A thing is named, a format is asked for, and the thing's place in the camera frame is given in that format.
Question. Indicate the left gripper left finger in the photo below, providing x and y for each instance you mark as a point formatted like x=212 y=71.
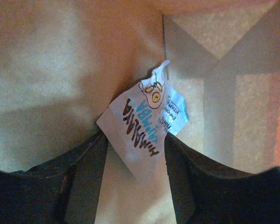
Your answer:
x=64 y=190

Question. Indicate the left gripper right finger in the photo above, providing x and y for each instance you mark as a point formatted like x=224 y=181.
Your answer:
x=205 y=191

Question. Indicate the red paper bag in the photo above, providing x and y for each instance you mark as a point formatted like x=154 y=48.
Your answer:
x=62 y=62

